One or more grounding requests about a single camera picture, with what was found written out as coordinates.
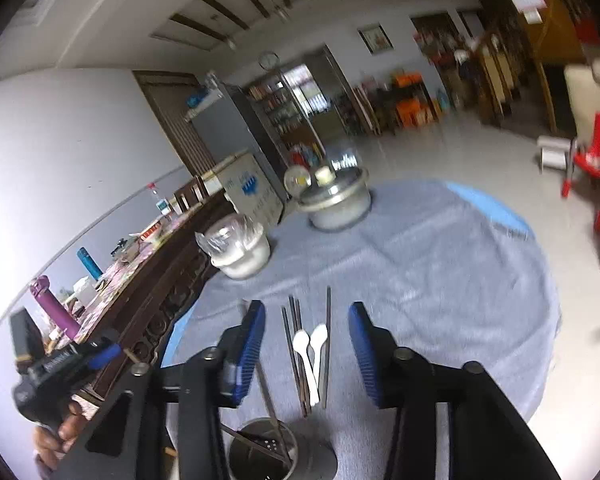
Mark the framed wall picture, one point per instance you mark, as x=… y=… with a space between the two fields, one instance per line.
x=375 y=38

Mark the aluminium pot with lid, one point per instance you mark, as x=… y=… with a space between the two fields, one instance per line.
x=336 y=198

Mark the red and white bowl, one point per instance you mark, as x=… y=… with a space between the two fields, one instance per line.
x=150 y=235

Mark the person's left hand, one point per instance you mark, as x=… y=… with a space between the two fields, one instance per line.
x=52 y=446

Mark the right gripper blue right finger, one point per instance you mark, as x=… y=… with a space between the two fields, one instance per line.
x=373 y=347

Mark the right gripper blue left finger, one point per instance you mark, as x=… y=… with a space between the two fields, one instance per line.
x=241 y=346

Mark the grey refrigerator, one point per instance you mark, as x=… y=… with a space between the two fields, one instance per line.
x=229 y=122

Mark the dark dining table background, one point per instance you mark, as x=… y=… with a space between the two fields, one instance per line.
x=402 y=102

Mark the white bowl with plastic bag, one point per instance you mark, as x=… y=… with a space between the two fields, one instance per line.
x=236 y=245

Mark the white chest freezer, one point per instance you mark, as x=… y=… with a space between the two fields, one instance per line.
x=247 y=187

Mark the white plastic spoon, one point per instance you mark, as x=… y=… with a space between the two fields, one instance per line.
x=300 y=344
x=317 y=340

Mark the red plastic child chair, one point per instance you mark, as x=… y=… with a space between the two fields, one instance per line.
x=587 y=160

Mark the beige armchair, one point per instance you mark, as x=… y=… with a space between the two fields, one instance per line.
x=583 y=86

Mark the white step stool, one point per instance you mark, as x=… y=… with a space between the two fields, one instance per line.
x=554 y=152

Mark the small white electric fan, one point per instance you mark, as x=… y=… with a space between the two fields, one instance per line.
x=296 y=179

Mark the clear plastic container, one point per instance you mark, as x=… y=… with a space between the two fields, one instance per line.
x=85 y=291

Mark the black utensil holder cup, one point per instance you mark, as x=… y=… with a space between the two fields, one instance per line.
x=311 y=458

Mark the purple thermos bottle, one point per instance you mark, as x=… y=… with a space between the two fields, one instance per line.
x=40 y=290

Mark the round wall clock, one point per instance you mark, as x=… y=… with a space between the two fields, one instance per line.
x=268 y=60

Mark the carved dark wooden sideboard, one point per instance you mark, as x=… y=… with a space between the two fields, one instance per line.
x=143 y=300

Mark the clear plastic water bottle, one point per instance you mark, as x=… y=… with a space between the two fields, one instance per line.
x=162 y=203

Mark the teal thermos bottle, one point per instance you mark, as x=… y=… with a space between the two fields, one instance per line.
x=89 y=263

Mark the grey tablecloth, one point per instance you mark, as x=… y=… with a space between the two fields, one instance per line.
x=357 y=431

